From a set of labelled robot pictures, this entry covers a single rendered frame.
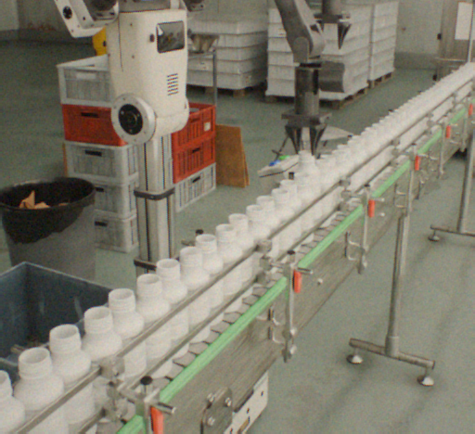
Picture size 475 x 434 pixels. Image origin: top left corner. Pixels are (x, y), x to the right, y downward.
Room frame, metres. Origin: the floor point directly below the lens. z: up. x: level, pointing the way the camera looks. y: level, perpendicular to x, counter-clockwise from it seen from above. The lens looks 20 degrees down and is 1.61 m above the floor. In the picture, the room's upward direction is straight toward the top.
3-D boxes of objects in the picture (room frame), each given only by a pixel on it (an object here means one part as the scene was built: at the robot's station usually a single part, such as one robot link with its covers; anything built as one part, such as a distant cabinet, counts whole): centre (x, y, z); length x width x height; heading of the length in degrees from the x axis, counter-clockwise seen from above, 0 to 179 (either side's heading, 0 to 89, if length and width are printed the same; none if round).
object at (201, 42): (6.68, 0.37, 0.85); 0.36 x 0.12 x 0.27; 61
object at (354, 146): (1.67, -0.32, 1.08); 0.06 x 0.06 x 0.17
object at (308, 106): (1.42, -0.16, 1.32); 0.10 x 0.07 x 0.07; 61
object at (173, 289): (0.91, 0.11, 1.08); 0.06 x 0.06 x 0.17
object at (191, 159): (4.44, 0.48, 0.33); 0.61 x 0.41 x 0.22; 154
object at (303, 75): (1.42, -0.16, 1.38); 0.07 x 0.06 x 0.07; 60
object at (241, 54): (9.10, 0.09, 0.50); 1.23 x 1.05 x 1.00; 149
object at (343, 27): (1.89, -0.29, 1.44); 0.07 x 0.07 x 0.09; 61
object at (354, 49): (8.33, -1.08, 0.59); 1.24 x 1.03 x 1.17; 153
